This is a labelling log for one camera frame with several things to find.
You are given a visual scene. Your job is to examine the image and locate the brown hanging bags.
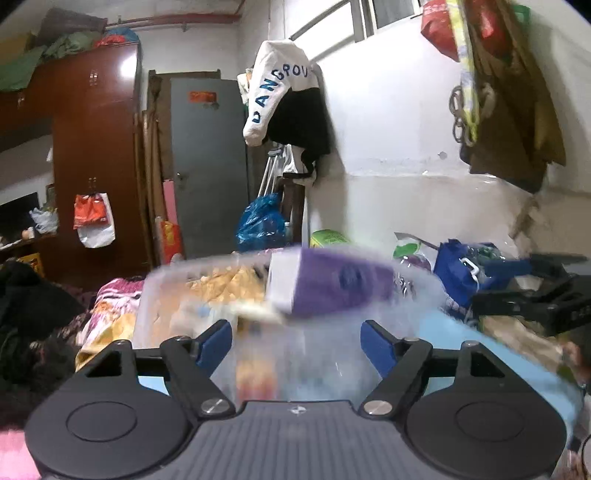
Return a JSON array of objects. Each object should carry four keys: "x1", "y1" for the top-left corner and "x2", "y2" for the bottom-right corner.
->
[{"x1": 419, "y1": 0, "x2": 568, "y2": 193}]

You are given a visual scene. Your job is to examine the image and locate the yellow green box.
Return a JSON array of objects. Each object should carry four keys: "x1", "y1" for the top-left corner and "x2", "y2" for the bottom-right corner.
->
[{"x1": 310, "y1": 229, "x2": 354, "y2": 251}]

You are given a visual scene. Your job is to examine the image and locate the purple snack packet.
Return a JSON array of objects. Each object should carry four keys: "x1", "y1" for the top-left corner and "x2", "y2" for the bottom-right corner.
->
[{"x1": 397, "y1": 253, "x2": 434, "y2": 278}]

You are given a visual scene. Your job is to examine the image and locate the pink board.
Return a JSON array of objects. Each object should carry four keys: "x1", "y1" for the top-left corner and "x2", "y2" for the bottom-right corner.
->
[{"x1": 161, "y1": 180, "x2": 179, "y2": 260}]

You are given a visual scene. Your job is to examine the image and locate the green cloth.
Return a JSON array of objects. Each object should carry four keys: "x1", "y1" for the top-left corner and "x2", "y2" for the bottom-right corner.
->
[{"x1": 0, "y1": 31, "x2": 108, "y2": 92}]

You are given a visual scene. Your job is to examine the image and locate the red pipe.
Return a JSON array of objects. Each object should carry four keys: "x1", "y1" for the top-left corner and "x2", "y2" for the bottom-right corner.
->
[{"x1": 105, "y1": 13, "x2": 243, "y2": 34}]

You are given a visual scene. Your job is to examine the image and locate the grey door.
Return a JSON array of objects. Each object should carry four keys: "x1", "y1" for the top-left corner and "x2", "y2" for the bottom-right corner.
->
[{"x1": 168, "y1": 78, "x2": 253, "y2": 260}]

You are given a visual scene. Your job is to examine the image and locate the folded metal rack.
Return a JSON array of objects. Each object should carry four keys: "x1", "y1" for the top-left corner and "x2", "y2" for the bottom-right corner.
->
[{"x1": 257, "y1": 142, "x2": 297, "y2": 200}]

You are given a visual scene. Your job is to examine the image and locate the black television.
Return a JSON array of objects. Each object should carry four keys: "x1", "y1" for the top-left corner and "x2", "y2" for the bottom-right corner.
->
[{"x1": 0, "y1": 191, "x2": 42, "y2": 239}]

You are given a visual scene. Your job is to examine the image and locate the black clothes pile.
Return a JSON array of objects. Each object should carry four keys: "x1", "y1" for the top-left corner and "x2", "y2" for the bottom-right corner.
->
[{"x1": 0, "y1": 260, "x2": 100, "y2": 409}]

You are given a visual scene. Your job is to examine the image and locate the yellow printed blanket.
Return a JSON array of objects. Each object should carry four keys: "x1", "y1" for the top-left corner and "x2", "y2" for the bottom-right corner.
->
[{"x1": 75, "y1": 267, "x2": 269, "y2": 371}]

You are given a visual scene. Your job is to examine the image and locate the blue plastic bag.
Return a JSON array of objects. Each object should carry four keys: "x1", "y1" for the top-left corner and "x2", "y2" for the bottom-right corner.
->
[{"x1": 236, "y1": 194, "x2": 288, "y2": 253}]

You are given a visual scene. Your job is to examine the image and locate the brown wooden wardrobe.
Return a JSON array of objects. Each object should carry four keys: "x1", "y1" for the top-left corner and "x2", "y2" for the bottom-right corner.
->
[{"x1": 0, "y1": 44, "x2": 154, "y2": 288}]

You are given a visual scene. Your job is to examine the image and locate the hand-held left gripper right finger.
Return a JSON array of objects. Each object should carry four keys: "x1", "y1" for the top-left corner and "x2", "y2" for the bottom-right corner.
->
[{"x1": 360, "y1": 319, "x2": 509, "y2": 418}]

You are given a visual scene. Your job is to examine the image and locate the red plastic bag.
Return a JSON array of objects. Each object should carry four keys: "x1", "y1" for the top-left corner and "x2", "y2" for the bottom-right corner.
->
[{"x1": 73, "y1": 194, "x2": 106, "y2": 230}]

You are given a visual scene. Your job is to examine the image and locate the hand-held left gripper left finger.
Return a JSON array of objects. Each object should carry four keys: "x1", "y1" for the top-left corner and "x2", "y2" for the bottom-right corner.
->
[{"x1": 85, "y1": 319, "x2": 237, "y2": 418}]

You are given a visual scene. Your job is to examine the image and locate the wooden planks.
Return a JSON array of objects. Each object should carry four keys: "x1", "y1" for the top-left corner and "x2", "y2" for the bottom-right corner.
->
[{"x1": 134, "y1": 69, "x2": 172, "y2": 264}]

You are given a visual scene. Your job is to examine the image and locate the large purple tissue pack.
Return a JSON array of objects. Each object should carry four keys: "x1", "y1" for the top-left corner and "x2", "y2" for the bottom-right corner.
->
[{"x1": 266, "y1": 247, "x2": 403, "y2": 320}]

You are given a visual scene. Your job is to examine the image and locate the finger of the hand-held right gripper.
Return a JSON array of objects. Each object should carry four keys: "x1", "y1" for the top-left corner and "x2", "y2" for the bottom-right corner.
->
[
  {"x1": 480, "y1": 253, "x2": 573, "y2": 283},
  {"x1": 471, "y1": 288, "x2": 555, "y2": 319}
]

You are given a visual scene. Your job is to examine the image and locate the white plastic bag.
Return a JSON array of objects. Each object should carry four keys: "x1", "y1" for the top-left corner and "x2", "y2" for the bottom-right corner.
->
[{"x1": 76, "y1": 193, "x2": 116, "y2": 249}]

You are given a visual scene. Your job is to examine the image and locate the small white knotted bag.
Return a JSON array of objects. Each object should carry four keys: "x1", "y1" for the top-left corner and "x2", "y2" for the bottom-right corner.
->
[{"x1": 30, "y1": 208, "x2": 60, "y2": 234}]

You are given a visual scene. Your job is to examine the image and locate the blue shopping bag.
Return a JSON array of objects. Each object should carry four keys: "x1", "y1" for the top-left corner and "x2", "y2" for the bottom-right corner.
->
[{"x1": 433, "y1": 239, "x2": 509, "y2": 320}]

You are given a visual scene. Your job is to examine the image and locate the red printed bag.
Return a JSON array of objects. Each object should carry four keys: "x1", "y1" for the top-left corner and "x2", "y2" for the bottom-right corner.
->
[{"x1": 159, "y1": 220, "x2": 185, "y2": 265}]

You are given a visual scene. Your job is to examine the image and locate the white black hanging jacket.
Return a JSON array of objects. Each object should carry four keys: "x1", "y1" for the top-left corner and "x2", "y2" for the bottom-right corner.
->
[{"x1": 242, "y1": 39, "x2": 334, "y2": 186}]

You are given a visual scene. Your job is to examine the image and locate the window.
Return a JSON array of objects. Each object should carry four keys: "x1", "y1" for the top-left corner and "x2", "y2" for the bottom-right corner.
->
[{"x1": 350, "y1": 0, "x2": 431, "y2": 43}]

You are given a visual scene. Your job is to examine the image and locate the pink floral blanket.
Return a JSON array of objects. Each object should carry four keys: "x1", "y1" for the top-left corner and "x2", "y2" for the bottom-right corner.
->
[{"x1": 0, "y1": 428, "x2": 43, "y2": 480}]

